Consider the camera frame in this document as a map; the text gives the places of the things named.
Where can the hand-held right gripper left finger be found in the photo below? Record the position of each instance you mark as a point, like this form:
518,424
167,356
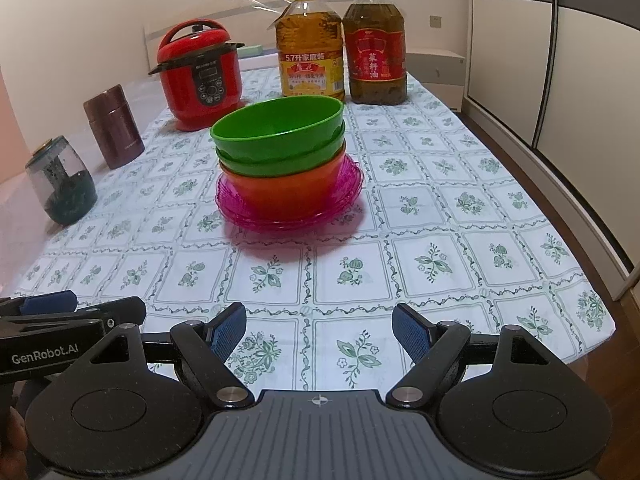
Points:
227,332

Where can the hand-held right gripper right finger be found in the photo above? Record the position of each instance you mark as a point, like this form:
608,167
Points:
411,332

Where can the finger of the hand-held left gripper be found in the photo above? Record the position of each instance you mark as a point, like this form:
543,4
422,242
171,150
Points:
47,302
122,309

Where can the pink transparent plastic plate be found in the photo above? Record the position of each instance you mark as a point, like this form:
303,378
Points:
352,192
354,172
280,226

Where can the orange plastic bowl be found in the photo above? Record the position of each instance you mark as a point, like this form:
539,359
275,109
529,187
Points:
285,192

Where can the green plastic bowl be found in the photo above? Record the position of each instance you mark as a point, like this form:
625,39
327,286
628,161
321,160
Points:
280,166
275,130

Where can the person's left hand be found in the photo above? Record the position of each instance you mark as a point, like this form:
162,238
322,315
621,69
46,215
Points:
12,435

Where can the glass jar with tea leaves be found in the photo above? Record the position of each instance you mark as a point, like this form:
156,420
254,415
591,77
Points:
62,185

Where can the white green floral tablecloth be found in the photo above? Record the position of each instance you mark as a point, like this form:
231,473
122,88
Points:
425,200

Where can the brown metal thermos jar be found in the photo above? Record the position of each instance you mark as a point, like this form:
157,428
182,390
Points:
115,130

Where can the red electric rice cooker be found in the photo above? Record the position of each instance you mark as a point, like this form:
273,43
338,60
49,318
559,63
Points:
200,80

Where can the white nightstand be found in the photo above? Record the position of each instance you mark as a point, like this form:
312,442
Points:
437,77

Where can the red label dark oil bottle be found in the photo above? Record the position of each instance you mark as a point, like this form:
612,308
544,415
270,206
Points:
375,55

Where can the light green box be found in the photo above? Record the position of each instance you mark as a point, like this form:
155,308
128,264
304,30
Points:
251,51

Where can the white grey sliding wardrobe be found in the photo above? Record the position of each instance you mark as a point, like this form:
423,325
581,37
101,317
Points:
550,85

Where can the yellow label cooking oil bottle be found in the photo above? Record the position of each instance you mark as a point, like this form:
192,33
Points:
310,55

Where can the clear plastic bag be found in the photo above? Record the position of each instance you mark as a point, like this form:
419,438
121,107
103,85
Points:
260,0

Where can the white wall socket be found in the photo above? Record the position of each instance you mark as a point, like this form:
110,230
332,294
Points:
435,21

